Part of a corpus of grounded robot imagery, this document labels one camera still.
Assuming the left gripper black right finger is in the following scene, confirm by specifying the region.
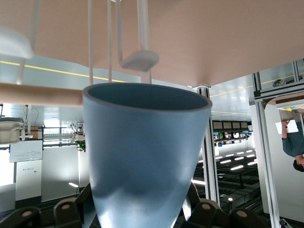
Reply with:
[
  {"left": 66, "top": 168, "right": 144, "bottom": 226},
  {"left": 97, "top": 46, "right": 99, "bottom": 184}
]
[{"left": 181, "top": 182, "right": 269, "bottom": 228}]

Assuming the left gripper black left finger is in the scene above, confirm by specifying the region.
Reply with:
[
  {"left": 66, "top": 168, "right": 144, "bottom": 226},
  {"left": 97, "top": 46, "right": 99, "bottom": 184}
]
[{"left": 0, "top": 182, "right": 100, "bottom": 228}]

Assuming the blue plastic cup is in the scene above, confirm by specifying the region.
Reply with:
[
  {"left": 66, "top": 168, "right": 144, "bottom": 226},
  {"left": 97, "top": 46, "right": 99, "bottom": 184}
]
[{"left": 82, "top": 82, "right": 213, "bottom": 228}]

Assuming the green potted plant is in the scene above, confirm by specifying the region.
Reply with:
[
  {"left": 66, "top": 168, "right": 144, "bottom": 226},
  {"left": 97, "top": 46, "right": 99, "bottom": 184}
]
[{"left": 74, "top": 139, "right": 86, "bottom": 152}]

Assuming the white rounded machine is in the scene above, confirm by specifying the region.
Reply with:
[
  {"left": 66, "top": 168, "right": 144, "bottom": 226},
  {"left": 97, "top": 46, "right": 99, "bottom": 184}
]
[{"left": 0, "top": 117, "right": 34, "bottom": 145}]

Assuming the person in teal shirt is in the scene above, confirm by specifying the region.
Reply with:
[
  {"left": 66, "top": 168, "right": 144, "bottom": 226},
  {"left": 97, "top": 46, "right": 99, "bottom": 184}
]
[{"left": 275, "top": 111, "right": 304, "bottom": 173}]

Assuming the aluminium corner post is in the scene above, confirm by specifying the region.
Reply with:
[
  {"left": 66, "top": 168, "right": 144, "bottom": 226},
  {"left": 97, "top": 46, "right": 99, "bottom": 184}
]
[{"left": 190, "top": 83, "right": 221, "bottom": 206}]

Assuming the white wall poster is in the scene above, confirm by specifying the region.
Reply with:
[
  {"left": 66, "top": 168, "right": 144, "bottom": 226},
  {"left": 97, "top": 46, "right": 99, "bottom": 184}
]
[{"left": 9, "top": 142, "right": 43, "bottom": 163}]

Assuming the aluminium frame enclosure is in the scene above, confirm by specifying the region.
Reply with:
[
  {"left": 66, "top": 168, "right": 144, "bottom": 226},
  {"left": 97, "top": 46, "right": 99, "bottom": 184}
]
[{"left": 251, "top": 58, "right": 304, "bottom": 228}]

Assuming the white wire cup rack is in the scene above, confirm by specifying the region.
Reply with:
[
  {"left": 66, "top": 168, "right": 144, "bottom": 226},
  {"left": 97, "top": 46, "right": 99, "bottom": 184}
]
[{"left": 0, "top": 0, "right": 160, "bottom": 107}]

